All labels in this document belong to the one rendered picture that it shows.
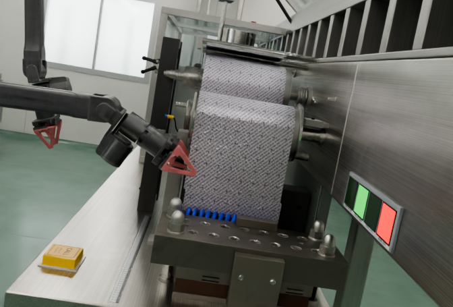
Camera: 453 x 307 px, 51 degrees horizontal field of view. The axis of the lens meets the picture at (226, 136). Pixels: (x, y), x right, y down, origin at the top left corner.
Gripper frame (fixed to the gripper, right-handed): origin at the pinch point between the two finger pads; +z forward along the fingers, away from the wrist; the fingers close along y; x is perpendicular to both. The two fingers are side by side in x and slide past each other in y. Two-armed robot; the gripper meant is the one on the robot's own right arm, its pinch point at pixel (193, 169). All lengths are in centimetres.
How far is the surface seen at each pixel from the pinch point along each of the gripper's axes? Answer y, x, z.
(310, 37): -54, 51, 11
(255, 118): -0.3, 18.7, 4.6
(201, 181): 0.3, -1.1, 3.3
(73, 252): 9.8, -28.6, -11.2
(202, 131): 0.2, 8.7, -3.6
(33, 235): -219, -148, -41
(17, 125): -555, -202, -177
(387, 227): 43, 19, 24
